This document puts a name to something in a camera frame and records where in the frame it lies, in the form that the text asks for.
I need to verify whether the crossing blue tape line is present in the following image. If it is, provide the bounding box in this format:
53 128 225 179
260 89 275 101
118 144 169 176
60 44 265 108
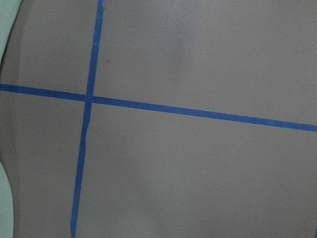
0 84 317 132

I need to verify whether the olive green long-sleeve shirt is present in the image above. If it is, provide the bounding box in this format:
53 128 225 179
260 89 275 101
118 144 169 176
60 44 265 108
0 0 21 238

